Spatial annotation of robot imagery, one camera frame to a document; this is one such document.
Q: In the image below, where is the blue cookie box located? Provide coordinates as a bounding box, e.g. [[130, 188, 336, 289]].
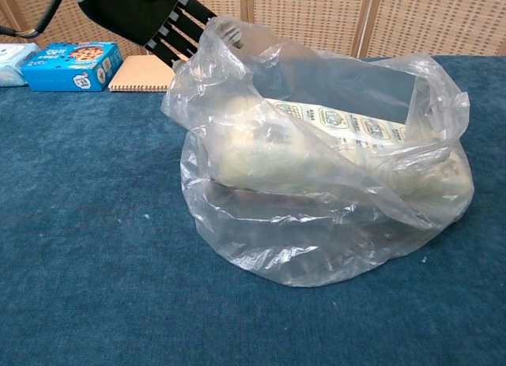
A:
[[20, 41, 123, 92]]

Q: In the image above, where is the brown spiral notebook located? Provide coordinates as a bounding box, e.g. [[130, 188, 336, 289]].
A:
[[108, 54, 178, 93]]

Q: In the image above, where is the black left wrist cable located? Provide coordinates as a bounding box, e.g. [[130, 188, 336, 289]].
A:
[[0, 0, 67, 40]]

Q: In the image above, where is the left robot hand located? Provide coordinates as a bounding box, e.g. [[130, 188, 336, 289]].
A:
[[77, 0, 244, 71]]

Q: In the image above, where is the teal table cloth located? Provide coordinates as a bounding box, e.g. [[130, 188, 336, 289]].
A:
[[0, 55, 506, 366]]

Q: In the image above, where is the woven wooden folding screen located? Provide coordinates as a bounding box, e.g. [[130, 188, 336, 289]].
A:
[[0, 0, 506, 59]]

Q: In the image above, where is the clear plastic bag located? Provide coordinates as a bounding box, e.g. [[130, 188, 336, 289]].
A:
[[160, 14, 474, 288]]

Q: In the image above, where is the white wet wipes pack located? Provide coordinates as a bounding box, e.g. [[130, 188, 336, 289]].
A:
[[0, 42, 41, 89]]

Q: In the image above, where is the cream printed package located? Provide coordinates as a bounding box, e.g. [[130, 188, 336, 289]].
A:
[[205, 96, 474, 209]]

